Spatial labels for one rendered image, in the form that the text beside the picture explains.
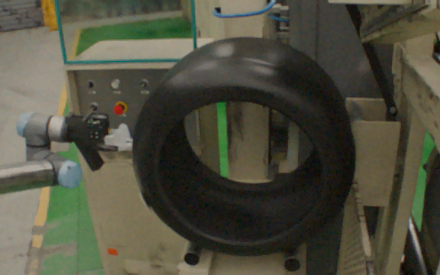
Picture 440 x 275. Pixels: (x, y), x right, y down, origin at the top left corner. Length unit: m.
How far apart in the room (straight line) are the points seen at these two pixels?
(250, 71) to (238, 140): 0.50
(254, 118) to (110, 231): 1.02
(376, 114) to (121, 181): 1.08
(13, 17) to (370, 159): 9.41
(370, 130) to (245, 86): 0.51
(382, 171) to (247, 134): 0.45
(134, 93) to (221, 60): 0.85
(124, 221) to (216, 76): 1.22
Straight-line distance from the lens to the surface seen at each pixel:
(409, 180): 1.54
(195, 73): 1.06
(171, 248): 2.16
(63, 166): 1.27
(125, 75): 1.85
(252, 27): 1.37
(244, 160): 1.53
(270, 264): 1.44
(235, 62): 1.05
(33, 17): 10.30
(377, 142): 1.43
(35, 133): 1.36
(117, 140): 1.27
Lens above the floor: 1.76
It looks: 26 degrees down
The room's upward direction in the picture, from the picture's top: 3 degrees counter-clockwise
